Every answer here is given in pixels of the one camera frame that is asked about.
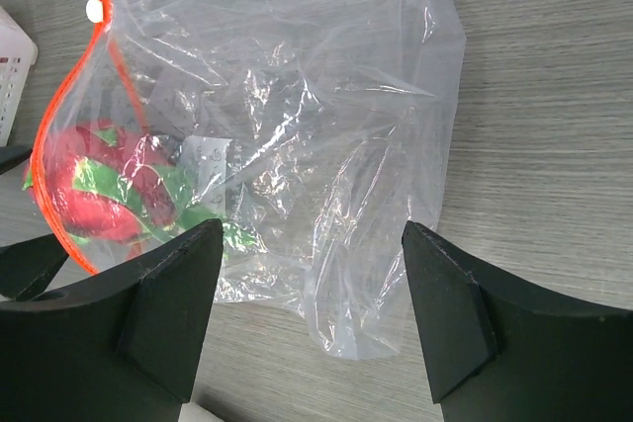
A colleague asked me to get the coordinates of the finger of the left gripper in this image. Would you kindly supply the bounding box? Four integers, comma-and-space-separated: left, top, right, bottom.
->
0, 234, 68, 301
0, 145, 32, 175

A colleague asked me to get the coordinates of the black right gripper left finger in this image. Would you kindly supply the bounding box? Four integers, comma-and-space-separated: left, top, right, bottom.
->
1, 219, 224, 421

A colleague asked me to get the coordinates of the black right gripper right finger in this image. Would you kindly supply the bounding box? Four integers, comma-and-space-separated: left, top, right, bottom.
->
402, 221, 632, 421

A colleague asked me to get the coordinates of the red fake dragon fruit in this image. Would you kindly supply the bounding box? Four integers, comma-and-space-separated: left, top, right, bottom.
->
43, 119, 260, 252

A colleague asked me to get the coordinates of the clear zip top bag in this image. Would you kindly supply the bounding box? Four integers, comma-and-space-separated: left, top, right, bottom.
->
24, 0, 466, 360

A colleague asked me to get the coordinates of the folded white cloth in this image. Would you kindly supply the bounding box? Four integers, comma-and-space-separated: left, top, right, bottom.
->
178, 402, 224, 422

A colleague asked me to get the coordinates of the white perforated plastic basket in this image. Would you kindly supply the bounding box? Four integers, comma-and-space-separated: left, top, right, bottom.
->
0, 8, 39, 146

